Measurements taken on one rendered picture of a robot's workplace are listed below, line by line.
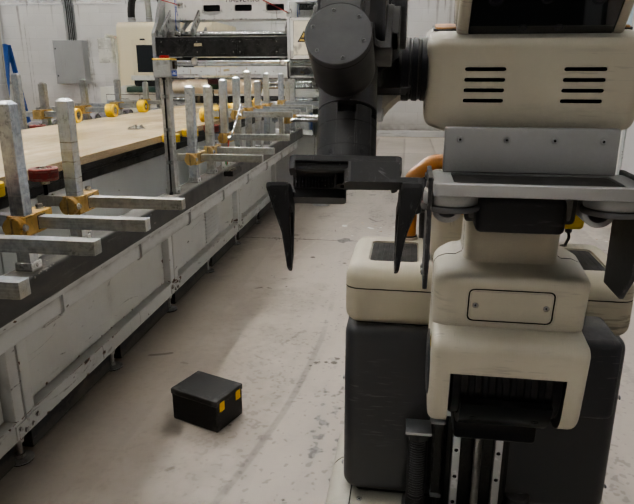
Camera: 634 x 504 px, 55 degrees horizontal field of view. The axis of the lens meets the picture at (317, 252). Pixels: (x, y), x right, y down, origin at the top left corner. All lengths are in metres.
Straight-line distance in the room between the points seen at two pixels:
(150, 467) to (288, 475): 0.43
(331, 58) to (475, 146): 0.37
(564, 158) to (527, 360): 0.29
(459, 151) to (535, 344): 0.30
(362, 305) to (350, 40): 0.75
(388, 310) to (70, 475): 1.23
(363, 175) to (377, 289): 0.66
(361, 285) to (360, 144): 0.65
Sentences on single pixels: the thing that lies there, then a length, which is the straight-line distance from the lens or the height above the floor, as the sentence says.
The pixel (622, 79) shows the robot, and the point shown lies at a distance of 0.89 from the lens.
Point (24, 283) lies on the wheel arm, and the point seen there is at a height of 0.84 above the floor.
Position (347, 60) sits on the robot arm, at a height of 1.18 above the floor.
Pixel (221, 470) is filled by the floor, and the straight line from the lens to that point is 2.00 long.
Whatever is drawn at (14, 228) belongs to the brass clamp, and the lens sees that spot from 1.60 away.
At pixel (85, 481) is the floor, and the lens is 2.05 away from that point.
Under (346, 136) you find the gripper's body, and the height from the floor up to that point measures 1.12.
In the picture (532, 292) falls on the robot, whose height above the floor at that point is 0.87.
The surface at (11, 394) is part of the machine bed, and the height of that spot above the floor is 0.26.
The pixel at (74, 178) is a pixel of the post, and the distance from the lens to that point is 1.82.
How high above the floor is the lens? 1.17
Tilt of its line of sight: 17 degrees down
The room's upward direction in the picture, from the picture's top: straight up
